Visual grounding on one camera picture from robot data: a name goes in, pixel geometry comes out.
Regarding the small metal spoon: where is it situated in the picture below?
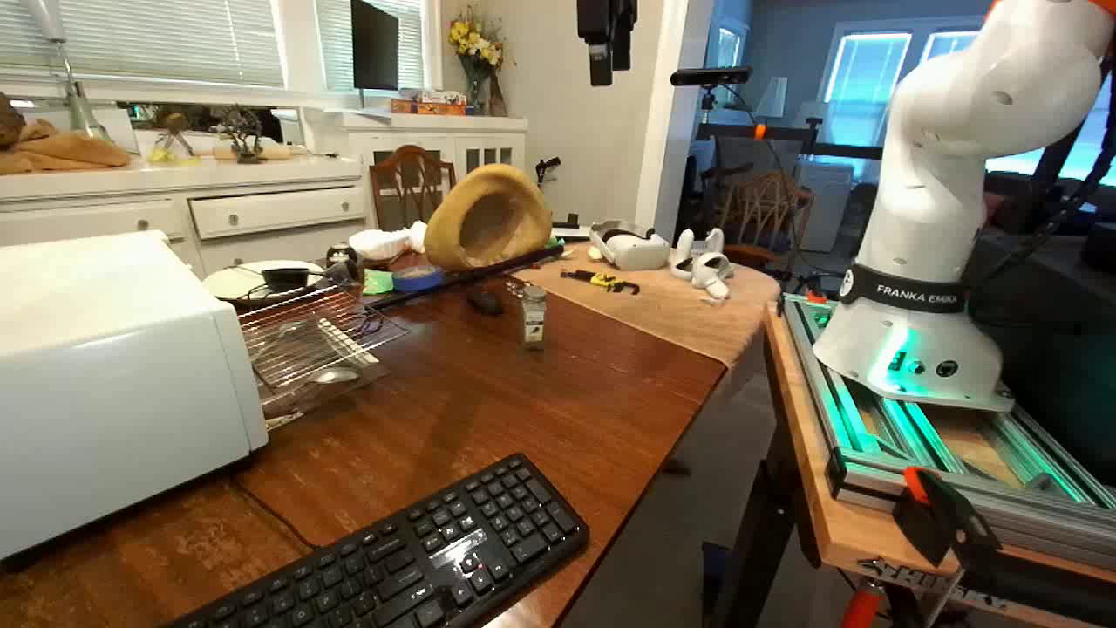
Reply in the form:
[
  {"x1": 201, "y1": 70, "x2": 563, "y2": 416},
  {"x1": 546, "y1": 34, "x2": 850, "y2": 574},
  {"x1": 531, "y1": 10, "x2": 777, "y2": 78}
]
[{"x1": 303, "y1": 364, "x2": 365, "y2": 390}]

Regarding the metal wire rack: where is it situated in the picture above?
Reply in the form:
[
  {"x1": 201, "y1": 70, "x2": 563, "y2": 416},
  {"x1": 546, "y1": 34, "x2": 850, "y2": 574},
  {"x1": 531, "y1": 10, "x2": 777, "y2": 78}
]
[{"x1": 237, "y1": 288, "x2": 393, "y2": 431}]

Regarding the wooden robot stand top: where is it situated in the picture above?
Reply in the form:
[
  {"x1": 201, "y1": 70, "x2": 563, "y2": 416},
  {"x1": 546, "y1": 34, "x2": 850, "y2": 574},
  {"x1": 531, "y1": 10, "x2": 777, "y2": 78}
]
[{"x1": 760, "y1": 306, "x2": 1116, "y2": 586}]

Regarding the glass spice jar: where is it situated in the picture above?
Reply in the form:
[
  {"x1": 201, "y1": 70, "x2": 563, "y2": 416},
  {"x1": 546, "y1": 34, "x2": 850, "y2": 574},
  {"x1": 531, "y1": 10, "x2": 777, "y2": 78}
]
[{"x1": 516, "y1": 281, "x2": 552, "y2": 352}]

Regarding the black yellow small tool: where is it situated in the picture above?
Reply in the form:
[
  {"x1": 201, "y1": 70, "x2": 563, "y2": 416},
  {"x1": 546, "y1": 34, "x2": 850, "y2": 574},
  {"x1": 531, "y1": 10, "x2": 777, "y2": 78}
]
[{"x1": 558, "y1": 267, "x2": 641, "y2": 296}]

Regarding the black computer mouse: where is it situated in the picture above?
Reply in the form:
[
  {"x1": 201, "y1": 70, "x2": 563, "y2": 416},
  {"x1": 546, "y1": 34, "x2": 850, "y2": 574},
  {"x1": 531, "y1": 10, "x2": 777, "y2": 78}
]
[{"x1": 465, "y1": 288, "x2": 509, "y2": 317}]

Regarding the long black rod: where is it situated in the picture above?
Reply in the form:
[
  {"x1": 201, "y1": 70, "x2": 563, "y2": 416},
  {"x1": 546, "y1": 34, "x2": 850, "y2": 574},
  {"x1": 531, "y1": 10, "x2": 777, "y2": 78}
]
[{"x1": 365, "y1": 241, "x2": 567, "y2": 315}]

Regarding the white VR headset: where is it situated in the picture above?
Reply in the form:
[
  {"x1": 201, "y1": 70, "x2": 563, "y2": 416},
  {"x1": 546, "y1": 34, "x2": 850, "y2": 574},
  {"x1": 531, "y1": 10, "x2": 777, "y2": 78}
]
[{"x1": 585, "y1": 219, "x2": 675, "y2": 275}]

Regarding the tan table runner cloth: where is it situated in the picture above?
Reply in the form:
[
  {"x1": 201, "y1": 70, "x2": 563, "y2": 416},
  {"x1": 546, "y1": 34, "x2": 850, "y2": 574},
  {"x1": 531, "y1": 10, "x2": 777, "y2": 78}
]
[{"x1": 509, "y1": 241, "x2": 781, "y2": 371}]

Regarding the wooden bowl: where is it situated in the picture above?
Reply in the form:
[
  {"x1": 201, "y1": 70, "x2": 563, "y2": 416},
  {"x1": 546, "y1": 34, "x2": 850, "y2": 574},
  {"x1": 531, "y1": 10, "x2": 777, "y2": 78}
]
[{"x1": 423, "y1": 160, "x2": 558, "y2": 275}]

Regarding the blue tape roll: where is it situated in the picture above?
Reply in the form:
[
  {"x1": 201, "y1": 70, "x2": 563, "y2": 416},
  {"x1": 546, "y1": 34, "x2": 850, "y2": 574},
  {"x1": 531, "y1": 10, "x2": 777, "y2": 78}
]
[{"x1": 388, "y1": 263, "x2": 449, "y2": 299}]

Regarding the white VR controller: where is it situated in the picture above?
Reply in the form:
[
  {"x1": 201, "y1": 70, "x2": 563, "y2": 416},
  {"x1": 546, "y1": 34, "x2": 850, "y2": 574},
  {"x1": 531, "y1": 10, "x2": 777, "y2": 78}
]
[
  {"x1": 695, "y1": 253, "x2": 741, "y2": 306},
  {"x1": 670, "y1": 224, "x2": 729, "y2": 282}
]

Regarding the white crumpled cloth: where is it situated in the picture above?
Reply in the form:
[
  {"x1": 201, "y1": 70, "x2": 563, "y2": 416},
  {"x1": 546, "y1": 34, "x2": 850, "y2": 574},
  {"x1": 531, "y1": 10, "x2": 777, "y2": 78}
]
[{"x1": 346, "y1": 219, "x2": 431, "y2": 267}]

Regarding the white panel cabinet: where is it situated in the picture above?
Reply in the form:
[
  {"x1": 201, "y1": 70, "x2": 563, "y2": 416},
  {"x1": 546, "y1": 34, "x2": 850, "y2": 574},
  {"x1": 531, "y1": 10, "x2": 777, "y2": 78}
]
[{"x1": 341, "y1": 111, "x2": 534, "y2": 224}]

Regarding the dark wooden chair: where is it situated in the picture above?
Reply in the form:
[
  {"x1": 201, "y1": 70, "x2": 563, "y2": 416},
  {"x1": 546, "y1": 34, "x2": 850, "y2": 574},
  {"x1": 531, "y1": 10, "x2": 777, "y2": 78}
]
[{"x1": 365, "y1": 142, "x2": 462, "y2": 235}]

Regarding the white flat knife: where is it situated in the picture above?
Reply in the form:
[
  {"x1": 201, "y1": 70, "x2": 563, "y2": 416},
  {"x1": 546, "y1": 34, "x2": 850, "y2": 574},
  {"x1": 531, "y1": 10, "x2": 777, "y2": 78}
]
[{"x1": 314, "y1": 315, "x2": 383, "y2": 374}]

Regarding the wicker chair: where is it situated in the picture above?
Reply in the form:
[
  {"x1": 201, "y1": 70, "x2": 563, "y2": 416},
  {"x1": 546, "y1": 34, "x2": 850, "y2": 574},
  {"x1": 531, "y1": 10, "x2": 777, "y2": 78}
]
[{"x1": 709, "y1": 167, "x2": 815, "y2": 275}]

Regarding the black computer keyboard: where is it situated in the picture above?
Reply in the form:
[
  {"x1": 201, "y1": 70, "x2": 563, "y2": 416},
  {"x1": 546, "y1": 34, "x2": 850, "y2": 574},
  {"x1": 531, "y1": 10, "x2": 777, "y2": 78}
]
[{"x1": 166, "y1": 449, "x2": 592, "y2": 628}]

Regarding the yellow flower bouquet vase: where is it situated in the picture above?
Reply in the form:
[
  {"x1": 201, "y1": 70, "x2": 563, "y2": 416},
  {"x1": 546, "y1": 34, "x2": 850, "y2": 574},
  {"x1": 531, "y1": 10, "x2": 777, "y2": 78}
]
[{"x1": 448, "y1": 10, "x2": 509, "y2": 118}]

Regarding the black hanging garment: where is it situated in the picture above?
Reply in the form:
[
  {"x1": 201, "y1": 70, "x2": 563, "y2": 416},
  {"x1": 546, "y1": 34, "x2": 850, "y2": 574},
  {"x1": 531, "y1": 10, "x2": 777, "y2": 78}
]
[{"x1": 577, "y1": 0, "x2": 641, "y2": 89}]

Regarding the white drawer cabinet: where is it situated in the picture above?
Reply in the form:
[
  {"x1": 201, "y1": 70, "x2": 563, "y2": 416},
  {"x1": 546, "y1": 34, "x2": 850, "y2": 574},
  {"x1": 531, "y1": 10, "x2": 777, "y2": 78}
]
[{"x1": 0, "y1": 153, "x2": 376, "y2": 282}]

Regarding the black flat monitor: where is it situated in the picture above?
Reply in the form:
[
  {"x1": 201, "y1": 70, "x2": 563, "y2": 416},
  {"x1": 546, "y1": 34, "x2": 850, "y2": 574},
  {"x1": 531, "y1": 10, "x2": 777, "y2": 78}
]
[{"x1": 349, "y1": 0, "x2": 402, "y2": 96}]

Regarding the large white plate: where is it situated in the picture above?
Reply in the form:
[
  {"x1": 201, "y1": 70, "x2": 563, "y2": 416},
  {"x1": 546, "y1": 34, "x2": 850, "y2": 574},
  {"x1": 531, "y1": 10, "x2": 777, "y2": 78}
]
[{"x1": 201, "y1": 254, "x2": 331, "y2": 306}]

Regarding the black orange clamp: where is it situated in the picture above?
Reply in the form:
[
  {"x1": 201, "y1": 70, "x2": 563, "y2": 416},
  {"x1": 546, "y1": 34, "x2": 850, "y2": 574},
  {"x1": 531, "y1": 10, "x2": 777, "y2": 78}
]
[{"x1": 888, "y1": 466, "x2": 1116, "y2": 628}]

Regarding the white toaster oven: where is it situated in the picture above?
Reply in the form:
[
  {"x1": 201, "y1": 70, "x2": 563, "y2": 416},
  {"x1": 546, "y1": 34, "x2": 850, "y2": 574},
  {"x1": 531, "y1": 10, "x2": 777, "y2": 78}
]
[{"x1": 0, "y1": 228, "x2": 272, "y2": 564}]

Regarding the metal kitchen faucet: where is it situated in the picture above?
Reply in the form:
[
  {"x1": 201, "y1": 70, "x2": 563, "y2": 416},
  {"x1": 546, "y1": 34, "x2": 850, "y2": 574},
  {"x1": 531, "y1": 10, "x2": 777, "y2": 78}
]
[{"x1": 43, "y1": 0, "x2": 113, "y2": 140}]

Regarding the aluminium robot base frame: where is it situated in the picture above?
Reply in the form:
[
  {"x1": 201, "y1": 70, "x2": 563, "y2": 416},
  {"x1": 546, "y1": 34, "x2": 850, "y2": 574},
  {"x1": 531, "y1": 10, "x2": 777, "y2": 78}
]
[{"x1": 777, "y1": 289, "x2": 1116, "y2": 550}]

